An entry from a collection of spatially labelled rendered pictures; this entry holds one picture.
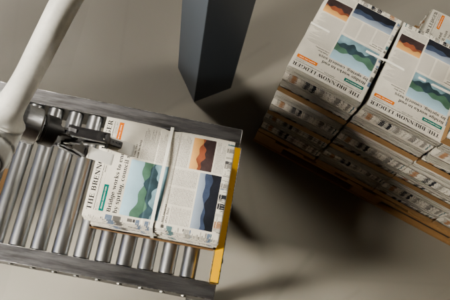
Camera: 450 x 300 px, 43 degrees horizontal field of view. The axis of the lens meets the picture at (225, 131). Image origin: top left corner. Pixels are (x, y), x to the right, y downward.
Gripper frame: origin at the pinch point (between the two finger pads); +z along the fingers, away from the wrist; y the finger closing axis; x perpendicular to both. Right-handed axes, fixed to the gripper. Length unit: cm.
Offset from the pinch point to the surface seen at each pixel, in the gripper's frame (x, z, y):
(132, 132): -10.3, 6.1, 10.4
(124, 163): -1.4, 6.0, 10.6
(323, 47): -62, 64, 4
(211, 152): -9.3, 26.4, 0.2
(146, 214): 11.4, 14.0, 6.9
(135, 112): -24.9, 13.5, 32.9
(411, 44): -70, 92, -10
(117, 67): -75, 28, 115
